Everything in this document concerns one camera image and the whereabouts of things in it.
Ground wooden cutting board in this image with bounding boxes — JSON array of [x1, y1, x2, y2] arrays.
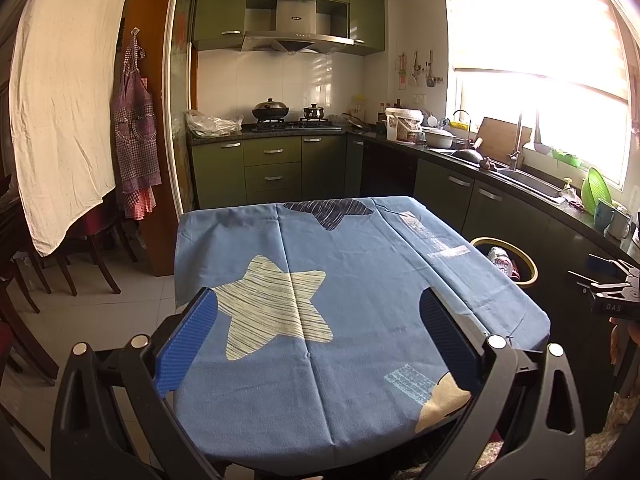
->
[[472, 117, 533, 153]]

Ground red checkered apron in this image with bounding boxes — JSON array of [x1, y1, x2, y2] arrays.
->
[[122, 185, 157, 221]]

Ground window with blind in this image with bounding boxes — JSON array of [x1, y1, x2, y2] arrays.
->
[[444, 0, 632, 191]]

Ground hanging white sheet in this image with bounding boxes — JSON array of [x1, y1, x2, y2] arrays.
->
[[9, 0, 138, 257]]

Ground yellow rimmed trash bin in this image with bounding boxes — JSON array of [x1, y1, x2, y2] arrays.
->
[[470, 236, 539, 288]]

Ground purple checkered apron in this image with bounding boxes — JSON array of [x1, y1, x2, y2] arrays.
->
[[111, 30, 162, 196]]

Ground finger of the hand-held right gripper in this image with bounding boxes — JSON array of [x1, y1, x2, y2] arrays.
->
[[568, 270, 601, 292], [588, 253, 626, 276]]

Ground white metal mug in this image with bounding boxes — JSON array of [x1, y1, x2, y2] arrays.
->
[[606, 207, 632, 240]]

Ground person's right forearm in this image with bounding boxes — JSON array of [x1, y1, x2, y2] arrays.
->
[[585, 390, 640, 467]]

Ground dining table with red cloth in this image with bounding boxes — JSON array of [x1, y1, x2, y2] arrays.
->
[[67, 195, 122, 242]]

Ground blue star printed tablecloth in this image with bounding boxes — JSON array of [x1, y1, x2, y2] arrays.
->
[[173, 196, 552, 453]]

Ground white plastic bucket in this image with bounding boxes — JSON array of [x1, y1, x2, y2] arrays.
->
[[384, 106, 423, 143]]

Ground tall steel faucet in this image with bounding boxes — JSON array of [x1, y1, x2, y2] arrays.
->
[[507, 112, 543, 171]]

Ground steel sink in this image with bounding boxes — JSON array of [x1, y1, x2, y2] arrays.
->
[[430, 147, 566, 201]]

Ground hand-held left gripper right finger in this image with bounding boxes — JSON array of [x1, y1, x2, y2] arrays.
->
[[419, 286, 587, 480]]

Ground steel range hood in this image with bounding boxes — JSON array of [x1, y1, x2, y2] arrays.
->
[[241, 0, 354, 55]]

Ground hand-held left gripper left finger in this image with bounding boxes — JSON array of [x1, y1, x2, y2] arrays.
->
[[50, 286, 221, 480]]

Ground gas stove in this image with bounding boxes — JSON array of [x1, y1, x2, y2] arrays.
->
[[242, 119, 346, 133]]

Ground person's right hand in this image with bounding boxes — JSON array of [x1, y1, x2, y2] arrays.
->
[[608, 316, 622, 367]]

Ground green plastic colander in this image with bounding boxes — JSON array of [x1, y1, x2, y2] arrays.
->
[[581, 167, 613, 211]]

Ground dark wok in sink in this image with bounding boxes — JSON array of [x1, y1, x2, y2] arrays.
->
[[452, 147, 488, 165]]

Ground green cloth on sill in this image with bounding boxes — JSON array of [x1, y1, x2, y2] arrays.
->
[[550, 147, 583, 168]]

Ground hanging kitchen utensils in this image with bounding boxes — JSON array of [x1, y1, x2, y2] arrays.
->
[[397, 50, 446, 88]]

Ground teal mug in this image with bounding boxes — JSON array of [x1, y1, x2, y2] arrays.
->
[[595, 199, 616, 233]]

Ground black wok with lid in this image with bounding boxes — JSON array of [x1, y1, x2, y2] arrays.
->
[[251, 98, 290, 122]]

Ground sliding glass door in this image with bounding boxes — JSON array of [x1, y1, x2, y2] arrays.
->
[[167, 0, 201, 211]]

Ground dark wooden chair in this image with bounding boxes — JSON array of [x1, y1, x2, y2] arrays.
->
[[50, 210, 139, 297]]

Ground black kitchen countertop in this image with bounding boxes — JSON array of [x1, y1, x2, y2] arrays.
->
[[187, 127, 640, 261]]

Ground white enamel pot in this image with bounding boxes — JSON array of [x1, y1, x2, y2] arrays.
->
[[422, 127, 458, 150]]

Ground clear plastic bag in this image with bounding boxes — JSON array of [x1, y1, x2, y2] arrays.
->
[[186, 110, 244, 138]]

